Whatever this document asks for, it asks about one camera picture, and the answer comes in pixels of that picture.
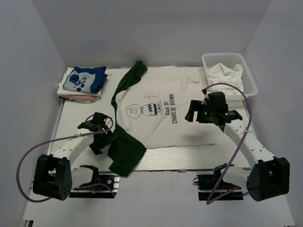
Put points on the white crumpled shirt in basket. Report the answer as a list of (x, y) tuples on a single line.
[(222, 74)]

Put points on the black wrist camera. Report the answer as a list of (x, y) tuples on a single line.
[(216, 99), (97, 123)]

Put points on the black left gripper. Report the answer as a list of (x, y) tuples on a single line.
[(110, 138)]

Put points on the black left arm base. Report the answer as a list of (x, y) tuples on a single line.
[(105, 186)]

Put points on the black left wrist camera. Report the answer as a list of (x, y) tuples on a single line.
[(97, 123)]

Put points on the blue Mickey Mouse shirt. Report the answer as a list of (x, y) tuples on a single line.
[(86, 80)]

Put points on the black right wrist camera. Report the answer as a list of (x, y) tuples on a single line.
[(216, 99)]

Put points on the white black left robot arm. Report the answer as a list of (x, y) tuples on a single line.
[(54, 176)]

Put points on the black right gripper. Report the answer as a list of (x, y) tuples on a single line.
[(196, 106)]

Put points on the white green Charlie Brown shirt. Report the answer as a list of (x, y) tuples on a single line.
[(150, 113)]

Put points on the pink shirt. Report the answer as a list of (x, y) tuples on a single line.
[(81, 98)]

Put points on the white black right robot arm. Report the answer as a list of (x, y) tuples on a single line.
[(252, 167)]

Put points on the white plastic basket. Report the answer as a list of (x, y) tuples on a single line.
[(230, 59)]

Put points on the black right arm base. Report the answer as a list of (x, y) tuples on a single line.
[(206, 180)]

